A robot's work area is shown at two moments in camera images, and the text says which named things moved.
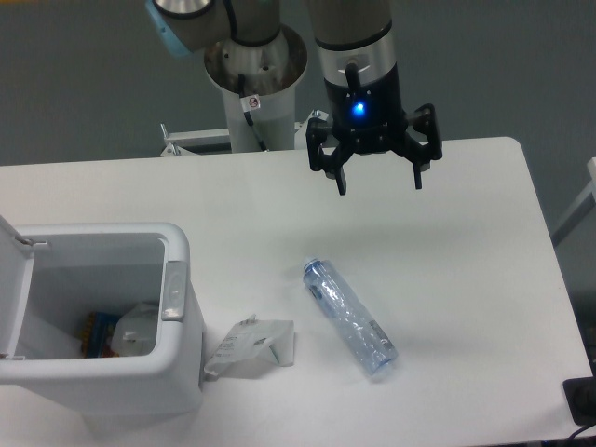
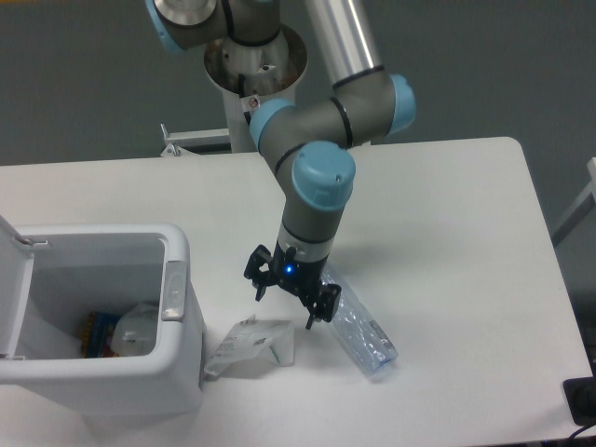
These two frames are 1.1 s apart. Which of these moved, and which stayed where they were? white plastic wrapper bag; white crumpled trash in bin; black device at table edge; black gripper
Moved: black gripper
Stayed: black device at table edge; white plastic wrapper bag; white crumpled trash in bin
